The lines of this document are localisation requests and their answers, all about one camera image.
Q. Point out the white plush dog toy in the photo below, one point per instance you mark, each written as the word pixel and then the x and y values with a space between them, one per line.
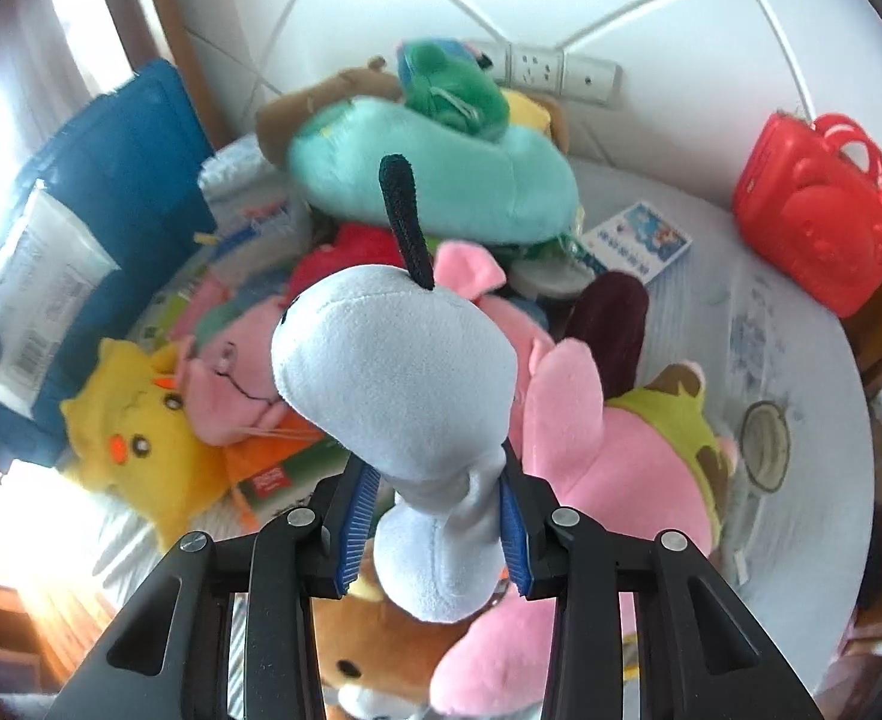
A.
pixel 403 382

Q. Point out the white wet wipes pack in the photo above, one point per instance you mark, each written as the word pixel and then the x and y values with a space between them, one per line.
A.
pixel 36 292

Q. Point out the teal plush toy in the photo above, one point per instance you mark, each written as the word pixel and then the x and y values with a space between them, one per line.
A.
pixel 426 172

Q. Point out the yellow plush toy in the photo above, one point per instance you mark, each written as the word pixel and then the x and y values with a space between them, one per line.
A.
pixel 137 442

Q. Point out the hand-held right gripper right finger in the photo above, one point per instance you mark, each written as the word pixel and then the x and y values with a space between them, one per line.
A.
pixel 514 540

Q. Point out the small pink plush pig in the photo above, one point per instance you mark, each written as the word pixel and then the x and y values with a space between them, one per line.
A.
pixel 235 375

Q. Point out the red plastic basket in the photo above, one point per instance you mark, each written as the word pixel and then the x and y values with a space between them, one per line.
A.
pixel 816 210

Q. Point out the brown plush toy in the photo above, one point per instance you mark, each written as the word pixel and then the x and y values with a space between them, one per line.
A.
pixel 306 109

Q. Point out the blue and white card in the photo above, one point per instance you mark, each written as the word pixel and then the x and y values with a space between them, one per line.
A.
pixel 640 240

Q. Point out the orange snack packet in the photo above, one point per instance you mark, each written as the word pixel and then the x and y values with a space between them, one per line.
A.
pixel 276 465

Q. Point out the green plush toy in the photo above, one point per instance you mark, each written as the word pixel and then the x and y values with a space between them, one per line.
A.
pixel 448 86

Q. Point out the blue cushion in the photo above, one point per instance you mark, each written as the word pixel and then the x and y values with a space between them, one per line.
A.
pixel 111 202

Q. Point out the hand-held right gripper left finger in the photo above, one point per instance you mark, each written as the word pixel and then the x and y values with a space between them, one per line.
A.
pixel 351 532

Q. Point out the red plush toy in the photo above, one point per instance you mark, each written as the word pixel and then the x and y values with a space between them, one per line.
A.
pixel 351 247

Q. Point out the dark maroon plush toy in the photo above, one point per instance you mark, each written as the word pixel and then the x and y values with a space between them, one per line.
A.
pixel 610 330

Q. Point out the white tissue packet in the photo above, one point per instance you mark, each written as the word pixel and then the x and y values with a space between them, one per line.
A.
pixel 253 195

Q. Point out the orange plush bear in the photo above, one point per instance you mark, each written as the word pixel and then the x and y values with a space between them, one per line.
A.
pixel 381 660

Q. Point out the white wall socket strip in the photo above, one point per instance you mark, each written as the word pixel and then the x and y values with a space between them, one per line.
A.
pixel 553 71

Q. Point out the large pink plush toy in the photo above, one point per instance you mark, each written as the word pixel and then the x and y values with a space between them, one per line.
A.
pixel 598 465

